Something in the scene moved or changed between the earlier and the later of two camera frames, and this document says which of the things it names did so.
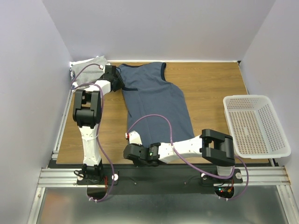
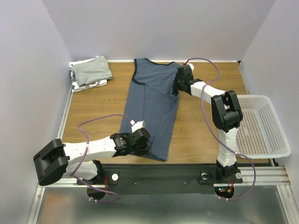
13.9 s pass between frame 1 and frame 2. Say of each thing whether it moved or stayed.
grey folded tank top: stayed
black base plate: stayed
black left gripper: moved
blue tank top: moved
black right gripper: moved
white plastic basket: stayed
